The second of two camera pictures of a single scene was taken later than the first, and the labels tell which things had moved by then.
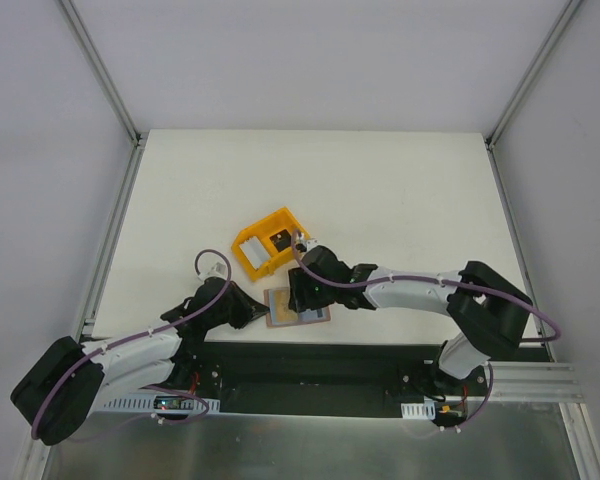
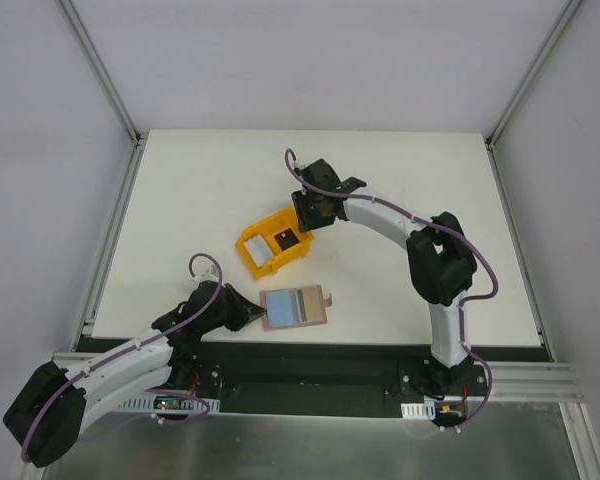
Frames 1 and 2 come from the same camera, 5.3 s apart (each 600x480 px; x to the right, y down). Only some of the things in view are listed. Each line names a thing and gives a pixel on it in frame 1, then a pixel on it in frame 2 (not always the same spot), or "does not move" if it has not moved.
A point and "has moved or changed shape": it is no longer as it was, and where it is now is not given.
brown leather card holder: [282, 314] does not move
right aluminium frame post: [525, 79] does not move
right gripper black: [298, 293] to [304, 212]
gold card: [280, 311] has moved or changed shape
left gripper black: [237, 307] does not move
